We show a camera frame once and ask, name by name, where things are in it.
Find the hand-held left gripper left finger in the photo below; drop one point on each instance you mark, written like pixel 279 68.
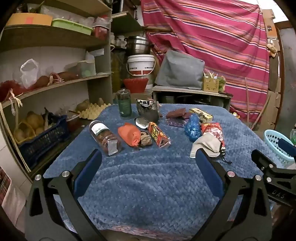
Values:
pixel 89 171

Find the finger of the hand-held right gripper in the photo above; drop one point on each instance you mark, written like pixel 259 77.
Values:
pixel 286 147
pixel 259 156

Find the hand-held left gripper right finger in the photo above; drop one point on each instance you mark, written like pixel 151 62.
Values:
pixel 209 172

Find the light blue plastic basket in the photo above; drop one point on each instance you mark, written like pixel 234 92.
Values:
pixel 271 143

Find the grey face mask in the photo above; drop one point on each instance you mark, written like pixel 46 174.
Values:
pixel 207 143

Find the red white candy packet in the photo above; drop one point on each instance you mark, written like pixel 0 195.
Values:
pixel 212 131

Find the blue plastic bag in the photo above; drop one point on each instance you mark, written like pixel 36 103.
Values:
pixel 193 128

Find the orange cloth bag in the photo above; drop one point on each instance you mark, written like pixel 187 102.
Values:
pixel 129 135

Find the red snack wrapper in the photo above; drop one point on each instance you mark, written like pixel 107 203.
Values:
pixel 157 133

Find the brown paper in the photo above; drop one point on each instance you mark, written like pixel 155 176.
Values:
pixel 145 139

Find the brown packet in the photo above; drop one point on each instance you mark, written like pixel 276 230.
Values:
pixel 175 113

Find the black foil pouch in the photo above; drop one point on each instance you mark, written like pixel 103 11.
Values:
pixel 148 114

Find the black white patterned wrapper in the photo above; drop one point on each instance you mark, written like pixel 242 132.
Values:
pixel 146 103

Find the green bottle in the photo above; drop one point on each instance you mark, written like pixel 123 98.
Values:
pixel 293 136

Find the clear jar with white label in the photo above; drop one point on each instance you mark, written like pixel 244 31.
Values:
pixel 104 136

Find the wooden stick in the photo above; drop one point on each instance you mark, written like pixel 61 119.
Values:
pixel 261 111

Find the brown cardboard sheets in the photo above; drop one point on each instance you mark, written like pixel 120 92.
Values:
pixel 274 104

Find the dark red bowl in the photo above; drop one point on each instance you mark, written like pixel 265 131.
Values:
pixel 74 121

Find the blue plastic crate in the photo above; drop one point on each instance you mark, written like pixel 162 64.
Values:
pixel 44 140

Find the yellow printed box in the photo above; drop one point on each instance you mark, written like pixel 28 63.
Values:
pixel 201 114

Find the yellow egg tray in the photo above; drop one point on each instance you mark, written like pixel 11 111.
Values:
pixel 92 112

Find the blue fleece blanket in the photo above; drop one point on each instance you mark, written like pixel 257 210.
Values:
pixel 150 185

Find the purple blister pack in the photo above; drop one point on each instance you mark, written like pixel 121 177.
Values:
pixel 174 122

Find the large potato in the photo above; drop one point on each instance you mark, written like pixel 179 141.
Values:
pixel 82 105

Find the small potato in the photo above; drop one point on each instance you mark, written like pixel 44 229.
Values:
pixel 100 102

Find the green glass jar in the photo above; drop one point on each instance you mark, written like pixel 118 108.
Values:
pixel 124 105

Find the yellow mesh bag of potatoes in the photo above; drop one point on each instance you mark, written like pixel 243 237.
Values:
pixel 32 120

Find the green leafy bunch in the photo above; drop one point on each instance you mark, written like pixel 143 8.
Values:
pixel 222 83

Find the plaid cloth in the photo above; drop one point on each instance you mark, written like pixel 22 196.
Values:
pixel 4 185

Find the yellow box with sticks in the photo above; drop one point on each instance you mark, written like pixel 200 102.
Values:
pixel 210 84

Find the cardboard box with blue print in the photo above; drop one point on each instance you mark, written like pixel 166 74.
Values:
pixel 143 95

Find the low wooden table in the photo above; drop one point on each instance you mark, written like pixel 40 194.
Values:
pixel 166 88

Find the red plastic basket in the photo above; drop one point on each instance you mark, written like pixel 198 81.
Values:
pixel 135 85

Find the sweet potato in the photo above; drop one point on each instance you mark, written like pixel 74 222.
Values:
pixel 67 75
pixel 41 81

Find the clear plastic container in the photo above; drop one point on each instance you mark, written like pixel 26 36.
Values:
pixel 85 68

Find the grey cushion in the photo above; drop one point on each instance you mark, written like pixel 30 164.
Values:
pixel 180 69

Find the yellow oil jug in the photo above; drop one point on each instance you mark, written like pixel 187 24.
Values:
pixel 118 67

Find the white plastic bag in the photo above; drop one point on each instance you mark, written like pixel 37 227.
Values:
pixel 29 74

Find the red mesh bag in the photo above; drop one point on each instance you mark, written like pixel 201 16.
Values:
pixel 7 89

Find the white plastic bucket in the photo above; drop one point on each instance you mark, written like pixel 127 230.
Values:
pixel 141 62

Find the pink striped cloth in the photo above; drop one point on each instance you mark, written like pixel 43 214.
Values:
pixel 219 41

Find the brown cardboard box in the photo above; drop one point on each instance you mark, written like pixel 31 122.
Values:
pixel 270 23

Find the cluster of white jars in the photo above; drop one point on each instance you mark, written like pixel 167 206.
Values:
pixel 118 39

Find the steel pot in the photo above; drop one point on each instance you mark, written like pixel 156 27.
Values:
pixel 137 45

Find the wooden shelf unit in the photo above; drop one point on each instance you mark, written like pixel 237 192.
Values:
pixel 46 38

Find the small red basket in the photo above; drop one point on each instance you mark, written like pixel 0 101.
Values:
pixel 100 31

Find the green plastic tray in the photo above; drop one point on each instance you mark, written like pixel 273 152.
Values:
pixel 69 24

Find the orange round box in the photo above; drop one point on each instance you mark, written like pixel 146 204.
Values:
pixel 30 19

